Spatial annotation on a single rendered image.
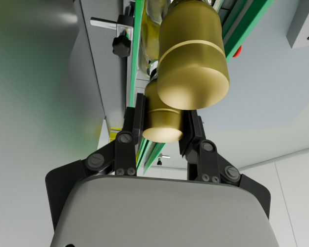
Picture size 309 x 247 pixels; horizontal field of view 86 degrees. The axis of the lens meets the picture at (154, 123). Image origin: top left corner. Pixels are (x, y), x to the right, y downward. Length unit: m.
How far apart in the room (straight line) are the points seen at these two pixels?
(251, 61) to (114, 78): 0.47
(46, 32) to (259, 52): 0.60
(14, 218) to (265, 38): 0.68
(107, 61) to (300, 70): 0.67
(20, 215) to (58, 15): 0.24
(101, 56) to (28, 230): 0.38
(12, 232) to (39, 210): 0.06
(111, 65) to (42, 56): 0.30
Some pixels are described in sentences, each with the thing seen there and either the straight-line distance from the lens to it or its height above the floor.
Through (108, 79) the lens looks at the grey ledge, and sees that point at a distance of 0.53.
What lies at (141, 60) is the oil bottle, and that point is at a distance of 0.17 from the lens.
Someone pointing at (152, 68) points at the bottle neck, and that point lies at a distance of 0.16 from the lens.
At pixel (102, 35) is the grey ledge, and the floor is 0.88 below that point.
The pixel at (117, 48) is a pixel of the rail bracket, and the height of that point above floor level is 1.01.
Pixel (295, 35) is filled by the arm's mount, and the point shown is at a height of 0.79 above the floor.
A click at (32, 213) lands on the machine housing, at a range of 0.32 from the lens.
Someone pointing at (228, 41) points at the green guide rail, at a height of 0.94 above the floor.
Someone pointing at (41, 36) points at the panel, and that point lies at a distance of 0.21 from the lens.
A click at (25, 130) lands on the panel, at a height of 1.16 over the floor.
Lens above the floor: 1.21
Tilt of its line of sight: 26 degrees down
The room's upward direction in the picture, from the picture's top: 176 degrees counter-clockwise
